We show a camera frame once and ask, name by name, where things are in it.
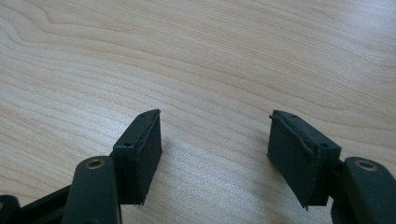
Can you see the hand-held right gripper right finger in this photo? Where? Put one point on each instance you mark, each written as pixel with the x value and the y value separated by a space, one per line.
pixel 299 155

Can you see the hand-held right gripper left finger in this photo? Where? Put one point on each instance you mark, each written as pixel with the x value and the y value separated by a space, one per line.
pixel 140 155

